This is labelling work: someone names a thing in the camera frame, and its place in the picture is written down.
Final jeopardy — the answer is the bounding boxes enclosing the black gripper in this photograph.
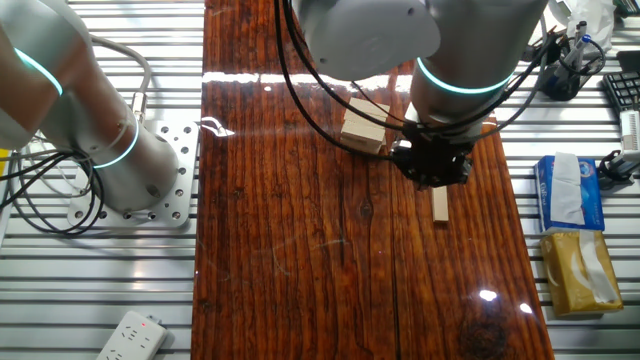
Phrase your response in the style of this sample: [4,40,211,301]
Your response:
[391,130,475,192]

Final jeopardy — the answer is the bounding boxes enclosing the light wooden Jenga block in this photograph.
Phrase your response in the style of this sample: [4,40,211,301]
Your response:
[342,136,385,156]
[342,108,389,132]
[340,119,388,145]
[431,185,451,224]
[347,96,392,124]

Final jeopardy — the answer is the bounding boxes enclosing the brown wooden board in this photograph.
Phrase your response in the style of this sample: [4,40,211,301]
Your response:
[191,0,556,360]

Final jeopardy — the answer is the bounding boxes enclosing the black mesh pen holder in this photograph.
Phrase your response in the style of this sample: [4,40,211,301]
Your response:
[538,38,608,103]

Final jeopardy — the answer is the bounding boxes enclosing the blue tissue pack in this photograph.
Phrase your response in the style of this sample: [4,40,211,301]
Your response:
[532,152,607,236]

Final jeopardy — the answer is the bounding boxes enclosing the gold tissue pack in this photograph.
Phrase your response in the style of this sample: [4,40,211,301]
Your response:
[539,229,625,319]

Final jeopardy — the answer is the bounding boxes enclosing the marker with blue cap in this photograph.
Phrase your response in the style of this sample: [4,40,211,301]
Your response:
[568,33,594,71]

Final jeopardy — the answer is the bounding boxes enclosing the white ribbed adapter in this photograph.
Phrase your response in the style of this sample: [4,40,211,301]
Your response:
[618,109,640,154]

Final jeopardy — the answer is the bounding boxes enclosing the white notepad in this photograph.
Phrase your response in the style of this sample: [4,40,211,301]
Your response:
[547,0,571,21]

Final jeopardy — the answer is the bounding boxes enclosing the black keyboard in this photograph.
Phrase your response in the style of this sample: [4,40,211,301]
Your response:
[601,69,640,114]

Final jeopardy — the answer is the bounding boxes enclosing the white plastic bag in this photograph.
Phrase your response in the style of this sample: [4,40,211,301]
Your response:
[564,0,617,54]

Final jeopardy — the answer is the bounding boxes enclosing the black flat device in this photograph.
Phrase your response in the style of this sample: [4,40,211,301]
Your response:
[615,49,640,74]

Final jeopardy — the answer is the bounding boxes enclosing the silver robot mounting plate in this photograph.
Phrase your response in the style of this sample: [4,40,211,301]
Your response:
[66,119,201,231]

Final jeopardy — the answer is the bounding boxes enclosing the white power strip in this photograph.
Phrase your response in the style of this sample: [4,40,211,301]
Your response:
[94,310,170,360]

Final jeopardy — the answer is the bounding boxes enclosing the colourful Mondrian pattern cloth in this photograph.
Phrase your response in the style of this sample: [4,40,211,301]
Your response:
[0,148,11,201]

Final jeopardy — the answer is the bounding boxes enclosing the long gripper cable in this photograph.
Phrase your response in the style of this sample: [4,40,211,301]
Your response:
[272,0,396,162]
[282,0,561,142]

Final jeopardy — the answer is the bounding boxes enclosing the black cable clump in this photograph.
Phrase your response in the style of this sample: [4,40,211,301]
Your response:
[596,149,632,192]

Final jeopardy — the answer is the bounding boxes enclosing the thick grey base cable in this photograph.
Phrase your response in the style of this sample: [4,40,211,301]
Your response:
[85,33,154,126]

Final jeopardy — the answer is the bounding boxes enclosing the black base cable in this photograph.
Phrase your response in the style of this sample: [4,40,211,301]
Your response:
[4,149,107,236]
[0,148,96,221]

